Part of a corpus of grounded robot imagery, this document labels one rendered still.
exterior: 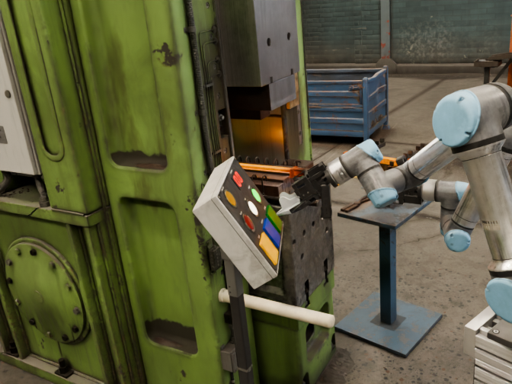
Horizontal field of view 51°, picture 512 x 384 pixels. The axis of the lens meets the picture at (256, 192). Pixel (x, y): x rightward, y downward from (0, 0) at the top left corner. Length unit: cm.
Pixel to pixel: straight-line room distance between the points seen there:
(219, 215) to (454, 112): 62
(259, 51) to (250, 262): 75
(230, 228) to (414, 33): 852
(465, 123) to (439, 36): 840
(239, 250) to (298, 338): 93
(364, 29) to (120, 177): 835
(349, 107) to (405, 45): 425
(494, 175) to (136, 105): 121
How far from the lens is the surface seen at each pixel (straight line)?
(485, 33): 944
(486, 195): 129
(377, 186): 155
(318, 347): 253
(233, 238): 142
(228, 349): 214
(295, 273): 212
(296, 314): 189
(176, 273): 214
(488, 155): 128
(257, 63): 186
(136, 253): 221
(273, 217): 166
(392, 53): 992
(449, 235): 179
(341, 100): 575
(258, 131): 241
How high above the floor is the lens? 169
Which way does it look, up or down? 21 degrees down
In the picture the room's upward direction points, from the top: 6 degrees counter-clockwise
